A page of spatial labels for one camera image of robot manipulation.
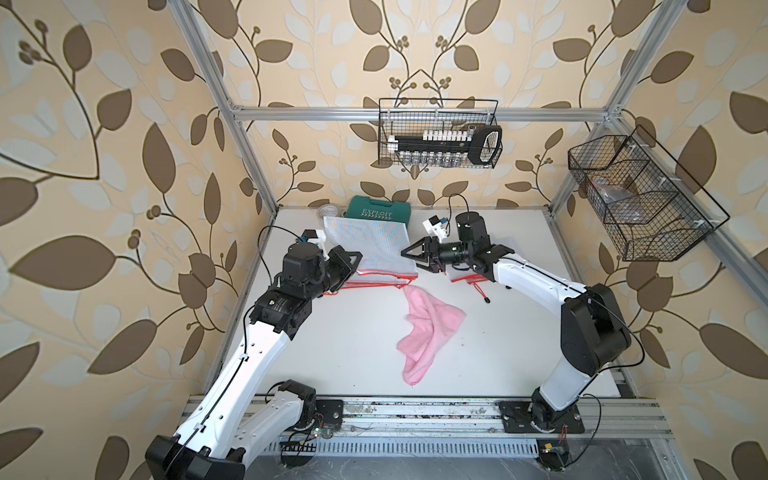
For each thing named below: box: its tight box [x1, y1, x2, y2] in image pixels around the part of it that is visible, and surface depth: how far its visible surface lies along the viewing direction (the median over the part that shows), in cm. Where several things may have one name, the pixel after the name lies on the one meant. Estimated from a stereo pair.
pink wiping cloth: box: [397, 285, 466, 386], surface depth 87 cm
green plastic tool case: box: [345, 195, 412, 228], surface depth 118 cm
